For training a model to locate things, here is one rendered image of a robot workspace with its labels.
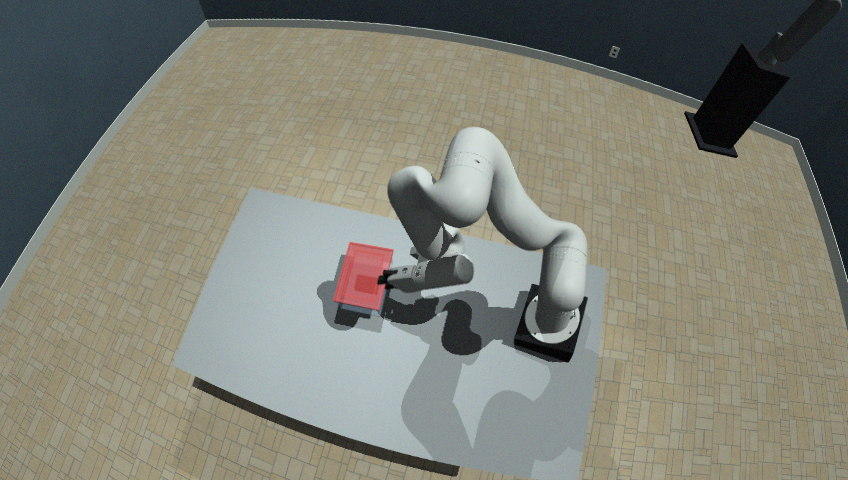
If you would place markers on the red lid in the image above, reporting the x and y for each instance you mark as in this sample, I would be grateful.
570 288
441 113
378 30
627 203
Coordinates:
357 285

